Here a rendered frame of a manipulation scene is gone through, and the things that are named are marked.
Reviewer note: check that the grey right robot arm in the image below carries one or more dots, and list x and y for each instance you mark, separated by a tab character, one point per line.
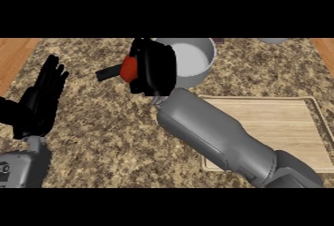
227	141

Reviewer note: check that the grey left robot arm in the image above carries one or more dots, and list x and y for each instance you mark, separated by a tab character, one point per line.
21	164

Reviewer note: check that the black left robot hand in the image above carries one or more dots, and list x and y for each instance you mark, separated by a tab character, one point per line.
39	100

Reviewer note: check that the red bell pepper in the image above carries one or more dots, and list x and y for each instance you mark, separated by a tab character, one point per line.
128	69

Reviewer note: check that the grey round object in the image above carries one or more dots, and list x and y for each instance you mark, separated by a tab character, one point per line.
272	40

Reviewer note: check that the pale wooden tray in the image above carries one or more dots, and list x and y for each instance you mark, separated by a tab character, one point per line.
278	129

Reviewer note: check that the dark brown object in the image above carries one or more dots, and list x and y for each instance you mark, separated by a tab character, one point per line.
219	40

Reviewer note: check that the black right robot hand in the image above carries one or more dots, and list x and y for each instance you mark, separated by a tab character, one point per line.
156	67

